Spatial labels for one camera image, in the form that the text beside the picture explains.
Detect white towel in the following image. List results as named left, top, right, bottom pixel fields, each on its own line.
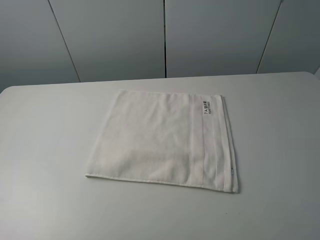
left=85, top=90, right=239, bottom=193

